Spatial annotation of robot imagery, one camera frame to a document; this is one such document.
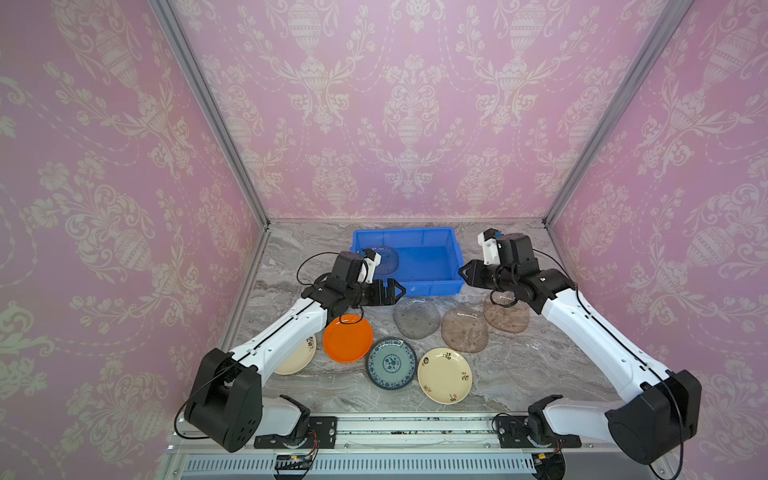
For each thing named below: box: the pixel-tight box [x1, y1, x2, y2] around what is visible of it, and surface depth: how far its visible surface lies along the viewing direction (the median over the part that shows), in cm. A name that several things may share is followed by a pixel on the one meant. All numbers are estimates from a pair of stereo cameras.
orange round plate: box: [323, 314, 373, 364], surface depth 89 cm
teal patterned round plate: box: [366, 337, 417, 391], surface depth 87 cm
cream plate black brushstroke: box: [273, 334, 317, 376], surface depth 88 cm
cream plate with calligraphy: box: [417, 347, 473, 405], surface depth 84 cm
